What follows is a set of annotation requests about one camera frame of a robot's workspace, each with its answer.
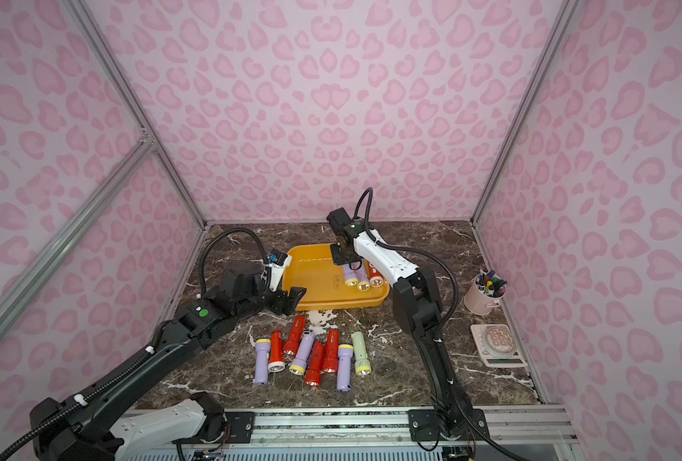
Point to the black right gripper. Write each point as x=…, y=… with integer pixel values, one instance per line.
x=344, y=250

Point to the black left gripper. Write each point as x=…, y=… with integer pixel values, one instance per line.
x=280, y=299

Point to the red flashlight white logo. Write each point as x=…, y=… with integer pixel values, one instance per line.
x=375, y=278

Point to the purple flashlight yellow top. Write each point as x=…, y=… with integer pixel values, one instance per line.
x=345, y=356

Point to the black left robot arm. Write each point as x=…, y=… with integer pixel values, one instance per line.
x=90, y=424

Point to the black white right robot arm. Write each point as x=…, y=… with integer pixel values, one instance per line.
x=418, y=310

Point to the yellow plastic storage tray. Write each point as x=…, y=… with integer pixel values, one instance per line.
x=312, y=268

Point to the red flashlight white head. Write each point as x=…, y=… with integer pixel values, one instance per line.
x=276, y=358

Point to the pink pen holder cup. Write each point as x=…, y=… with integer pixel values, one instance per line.
x=485, y=293

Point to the white kitchen scale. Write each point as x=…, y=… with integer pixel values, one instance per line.
x=497, y=347

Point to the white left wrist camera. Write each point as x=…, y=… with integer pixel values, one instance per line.
x=278, y=262

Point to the aluminium diagonal frame bar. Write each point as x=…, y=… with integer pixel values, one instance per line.
x=30, y=282

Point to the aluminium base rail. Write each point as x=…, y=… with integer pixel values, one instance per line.
x=534, y=432

